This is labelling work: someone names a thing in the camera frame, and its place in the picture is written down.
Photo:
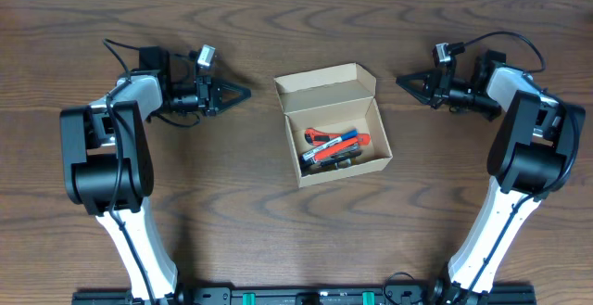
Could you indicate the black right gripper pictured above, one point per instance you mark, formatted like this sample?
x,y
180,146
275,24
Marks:
x,y
441,90

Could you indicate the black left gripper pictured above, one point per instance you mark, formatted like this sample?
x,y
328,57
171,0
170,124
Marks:
x,y
208,96

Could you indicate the red utility knife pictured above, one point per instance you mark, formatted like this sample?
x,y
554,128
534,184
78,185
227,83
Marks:
x,y
317,138

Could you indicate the blue whiteboard marker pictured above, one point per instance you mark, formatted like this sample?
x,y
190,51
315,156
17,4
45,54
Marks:
x,y
343,137

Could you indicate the brown cardboard box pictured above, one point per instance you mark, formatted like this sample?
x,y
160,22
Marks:
x,y
338,100

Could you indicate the black whiteboard marker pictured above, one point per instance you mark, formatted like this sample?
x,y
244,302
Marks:
x,y
336,159

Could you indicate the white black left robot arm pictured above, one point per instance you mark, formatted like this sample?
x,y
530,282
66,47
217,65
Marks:
x,y
108,168

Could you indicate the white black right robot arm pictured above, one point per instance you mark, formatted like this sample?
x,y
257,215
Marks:
x,y
532,156

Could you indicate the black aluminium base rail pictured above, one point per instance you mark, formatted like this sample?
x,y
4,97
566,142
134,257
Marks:
x,y
397,293

